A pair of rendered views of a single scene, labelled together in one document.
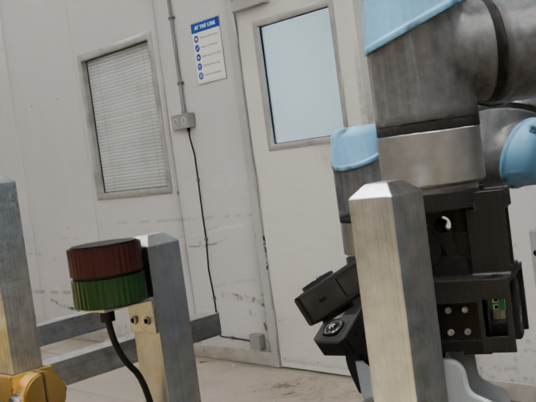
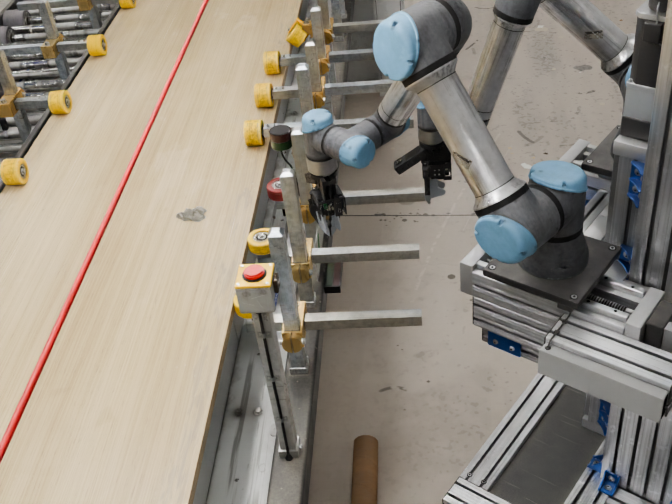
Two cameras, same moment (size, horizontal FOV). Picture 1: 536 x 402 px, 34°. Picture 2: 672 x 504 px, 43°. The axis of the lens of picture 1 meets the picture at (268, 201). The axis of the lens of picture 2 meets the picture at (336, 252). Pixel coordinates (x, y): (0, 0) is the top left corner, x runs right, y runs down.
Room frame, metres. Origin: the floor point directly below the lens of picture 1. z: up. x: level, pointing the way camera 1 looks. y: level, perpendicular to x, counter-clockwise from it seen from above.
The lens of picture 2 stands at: (-0.43, -1.57, 2.23)
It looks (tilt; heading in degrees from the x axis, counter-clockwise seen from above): 37 degrees down; 53
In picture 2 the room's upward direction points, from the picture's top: 7 degrees counter-clockwise
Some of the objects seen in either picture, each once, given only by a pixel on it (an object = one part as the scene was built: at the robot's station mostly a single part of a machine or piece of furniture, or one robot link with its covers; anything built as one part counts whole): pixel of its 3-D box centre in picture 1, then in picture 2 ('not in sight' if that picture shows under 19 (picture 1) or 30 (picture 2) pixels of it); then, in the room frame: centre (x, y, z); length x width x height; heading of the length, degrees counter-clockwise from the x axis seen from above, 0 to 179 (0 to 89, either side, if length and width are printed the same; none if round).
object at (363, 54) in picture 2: not in sight; (340, 55); (1.33, 0.63, 0.95); 0.50 x 0.04 x 0.04; 136
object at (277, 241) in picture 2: not in sight; (289, 310); (0.39, -0.26, 0.90); 0.03 x 0.03 x 0.48; 46
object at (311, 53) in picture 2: not in sight; (318, 108); (1.08, 0.46, 0.90); 0.03 x 0.03 x 0.48; 46
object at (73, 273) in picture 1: (105, 258); (280, 133); (0.70, 0.14, 1.10); 0.06 x 0.06 x 0.02
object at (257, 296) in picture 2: not in sight; (257, 289); (0.21, -0.44, 1.18); 0.07 x 0.07 x 0.08; 46
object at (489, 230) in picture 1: (455, 270); (326, 191); (0.64, -0.13, 1.06); 0.09 x 0.08 x 0.12; 66
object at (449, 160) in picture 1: (432, 163); (323, 162); (0.64, -0.12, 1.14); 0.08 x 0.08 x 0.05
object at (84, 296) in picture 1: (109, 288); (281, 141); (0.70, 0.14, 1.07); 0.06 x 0.06 x 0.02
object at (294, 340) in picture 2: not in sight; (294, 326); (0.40, -0.24, 0.82); 0.13 x 0.06 x 0.05; 46
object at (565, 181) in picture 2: not in sight; (554, 196); (0.80, -0.69, 1.21); 0.13 x 0.12 x 0.14; 4
